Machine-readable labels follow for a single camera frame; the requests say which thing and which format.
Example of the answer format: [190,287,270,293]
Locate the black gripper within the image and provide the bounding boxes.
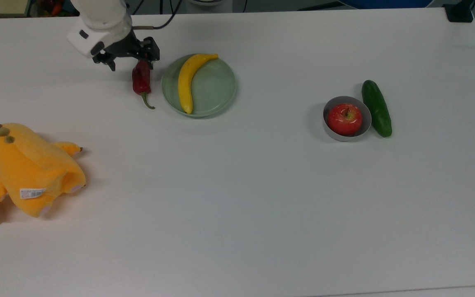
[92,34,161,72]

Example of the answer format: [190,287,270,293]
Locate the red chili pepper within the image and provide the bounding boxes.
[132,59,156,110]

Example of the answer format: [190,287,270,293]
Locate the pale green plastic plate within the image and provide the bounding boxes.
[161,54,238,118]

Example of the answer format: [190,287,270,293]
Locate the yellow banana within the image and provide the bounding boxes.
[178,53,219,115]

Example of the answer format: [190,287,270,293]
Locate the box of colourful toys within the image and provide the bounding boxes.
[29,0,77,17]

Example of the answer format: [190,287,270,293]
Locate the yellow plush toy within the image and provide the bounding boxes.
[0,123,87,225]

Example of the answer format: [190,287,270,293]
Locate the small grey bowl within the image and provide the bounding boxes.
[322,96,372,142]

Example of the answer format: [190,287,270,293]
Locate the red apple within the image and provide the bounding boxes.
[327,103,363,137]

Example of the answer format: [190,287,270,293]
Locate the green cucumber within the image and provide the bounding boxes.
[361,80,393,138]

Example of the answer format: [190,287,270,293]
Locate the black table clamp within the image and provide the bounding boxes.
[443,0,475,23]

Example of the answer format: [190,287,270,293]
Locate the black cable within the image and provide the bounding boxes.
[132,0,181,31]

